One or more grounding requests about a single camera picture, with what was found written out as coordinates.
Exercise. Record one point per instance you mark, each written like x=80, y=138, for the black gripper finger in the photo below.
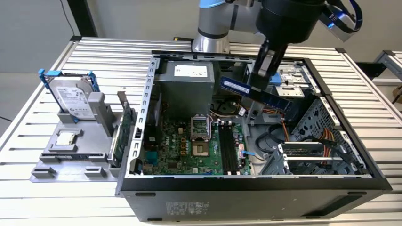
x=262, y=70
x=278, y=58

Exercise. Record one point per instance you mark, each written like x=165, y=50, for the blue RAM stick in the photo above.
x=235, y=86

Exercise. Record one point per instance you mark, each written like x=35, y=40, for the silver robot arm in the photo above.
x=210, y=23

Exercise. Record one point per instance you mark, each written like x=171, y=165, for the RAM slot white clips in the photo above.
x=225, y=148

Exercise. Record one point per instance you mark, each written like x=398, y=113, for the blue plastic drive latch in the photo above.
x=275, y=78

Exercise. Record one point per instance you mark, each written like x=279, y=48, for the grey metal drive cage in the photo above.
x=289, y=91

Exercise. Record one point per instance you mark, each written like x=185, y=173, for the round black speaker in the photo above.
x=226, y=107

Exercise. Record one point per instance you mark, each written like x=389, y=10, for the black table corner cap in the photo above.
x=339, y=50
x=75, y=38

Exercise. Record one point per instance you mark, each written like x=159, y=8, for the grey power supply unit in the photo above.
x=185, y=94

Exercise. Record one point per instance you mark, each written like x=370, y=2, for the black bar with yellow end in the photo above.
x=182, y=38

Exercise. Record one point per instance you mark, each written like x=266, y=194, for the metal locking lever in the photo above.
x=210, y=130

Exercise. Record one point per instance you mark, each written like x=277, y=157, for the aluminium side table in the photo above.
x=388, y=68

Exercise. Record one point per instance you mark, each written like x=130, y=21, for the metal disk bay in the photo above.
x=301, y=150

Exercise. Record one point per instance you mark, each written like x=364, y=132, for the CPU socket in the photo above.
x=201, y=149

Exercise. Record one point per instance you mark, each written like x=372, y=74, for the brown cardboard box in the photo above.
x=398, y=94

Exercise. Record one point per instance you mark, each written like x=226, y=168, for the green motherboard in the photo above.
x=175, y=155

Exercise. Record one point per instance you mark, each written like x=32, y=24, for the green graphics card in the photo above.
x=123, y=131

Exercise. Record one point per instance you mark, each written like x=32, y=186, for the black PC case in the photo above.
x=251, y=202

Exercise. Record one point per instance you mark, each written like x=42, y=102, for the hard disk in blue carrier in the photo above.
x=71, y=99

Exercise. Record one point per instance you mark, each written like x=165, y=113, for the grey parts rack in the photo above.
x=87, y=141

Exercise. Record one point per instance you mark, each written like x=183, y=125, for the silver CPU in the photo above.
x=66, y=140

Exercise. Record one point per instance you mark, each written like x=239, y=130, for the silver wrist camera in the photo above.
x=341, y=30

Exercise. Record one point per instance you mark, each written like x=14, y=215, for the black table bracket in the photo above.
x=370, y=68

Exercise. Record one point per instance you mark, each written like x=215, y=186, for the black metal post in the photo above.
x=83, y=16

